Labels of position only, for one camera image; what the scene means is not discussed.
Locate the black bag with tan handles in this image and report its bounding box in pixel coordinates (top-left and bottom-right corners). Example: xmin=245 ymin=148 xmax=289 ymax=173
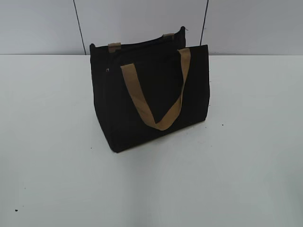
xmin=89 ymin=27 xmax=210 ymax=153

